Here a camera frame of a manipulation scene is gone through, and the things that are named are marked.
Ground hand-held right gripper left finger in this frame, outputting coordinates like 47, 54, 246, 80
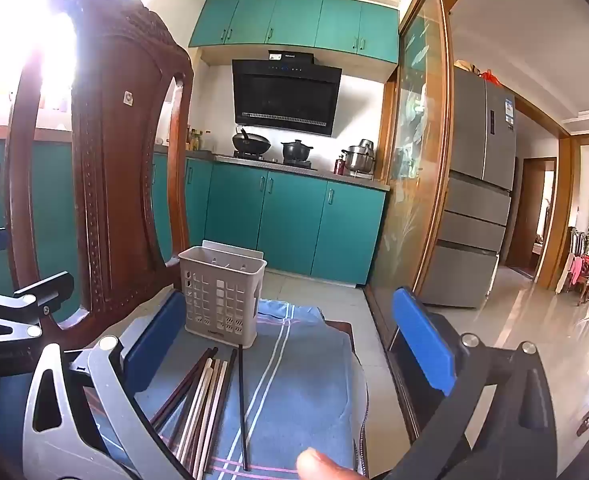
22, 290, 195, 480

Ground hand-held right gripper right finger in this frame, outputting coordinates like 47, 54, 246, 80
389, 287, 581, 480

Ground bundle of chopsticks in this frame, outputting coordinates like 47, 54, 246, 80
150, 346, 220, 431

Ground beige plastic utensil holder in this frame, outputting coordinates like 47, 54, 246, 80
178, 240, 268, 349

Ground black chopstick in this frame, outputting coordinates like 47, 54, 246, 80
202, 348, 238, 466
237, 346, 250, 472

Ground person's right hand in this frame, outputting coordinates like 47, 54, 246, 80
297, 447, 376, 480

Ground blue striped towel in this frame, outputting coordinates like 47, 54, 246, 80
89, 299, 371, 480

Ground grey refrigerator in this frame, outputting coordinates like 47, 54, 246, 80
417, 62, 518, 309

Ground teal lower kitchen cabinets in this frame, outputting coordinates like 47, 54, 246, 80
184, 157, 388, 287

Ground teal kitchen cabinets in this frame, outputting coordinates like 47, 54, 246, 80
188, 0, 400, 65
184, 157, 388, 287

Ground kitchen countertop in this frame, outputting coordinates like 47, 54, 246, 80
154, 149, 391, 192

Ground large steel pot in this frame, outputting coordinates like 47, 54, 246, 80
341, 146, 377, 174

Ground wood framed glass sliding door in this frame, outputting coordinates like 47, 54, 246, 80
364, 0, 490, 361

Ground gas stove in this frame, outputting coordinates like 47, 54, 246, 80
232, 151, 321, 170

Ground black wok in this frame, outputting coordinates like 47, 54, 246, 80
232, 127, 272, 154

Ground black cooking pot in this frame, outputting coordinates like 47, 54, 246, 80
280, 139, 314, 164

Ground black range hood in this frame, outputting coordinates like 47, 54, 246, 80
232, 50, 343, 138

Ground teal upper kitchen cabinets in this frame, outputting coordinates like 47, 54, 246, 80
188, 0, 400, 65

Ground wooden door frame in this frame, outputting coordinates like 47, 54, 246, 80
504, 132, 580, 291

